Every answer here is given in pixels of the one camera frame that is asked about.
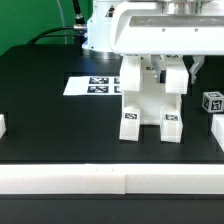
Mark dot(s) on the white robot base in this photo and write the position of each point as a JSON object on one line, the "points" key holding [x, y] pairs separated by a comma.
{"points": [[98, 30]]}

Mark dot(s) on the white front fence rail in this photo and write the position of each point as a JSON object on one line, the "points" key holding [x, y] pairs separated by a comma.
{"points": [[112, 179]]}

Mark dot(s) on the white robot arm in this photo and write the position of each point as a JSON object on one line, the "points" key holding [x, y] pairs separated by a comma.
{"points": [[178, 7]]}

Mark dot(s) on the white part at left edge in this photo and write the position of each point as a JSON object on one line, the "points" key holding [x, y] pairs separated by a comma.
{"points": [[2, 125]]}

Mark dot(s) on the white chair seat part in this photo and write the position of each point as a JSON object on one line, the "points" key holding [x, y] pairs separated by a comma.
{"points": [[151, 97]]}

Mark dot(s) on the white part at right edge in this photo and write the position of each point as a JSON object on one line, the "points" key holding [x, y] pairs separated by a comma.
{"points": [[218, 129]]}

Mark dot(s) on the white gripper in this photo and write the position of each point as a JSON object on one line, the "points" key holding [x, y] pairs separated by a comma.
{"points": [[144, 28]]}

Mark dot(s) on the white part at edge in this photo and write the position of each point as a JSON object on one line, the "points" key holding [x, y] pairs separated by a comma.
{"points": [[218, 129], [2, 125]]}

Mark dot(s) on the white chair back frame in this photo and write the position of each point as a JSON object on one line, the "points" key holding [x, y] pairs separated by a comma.
{"points": [[176, 79]]}

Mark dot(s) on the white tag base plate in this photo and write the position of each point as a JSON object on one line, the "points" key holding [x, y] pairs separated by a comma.
{"points": [[92, 85]]}

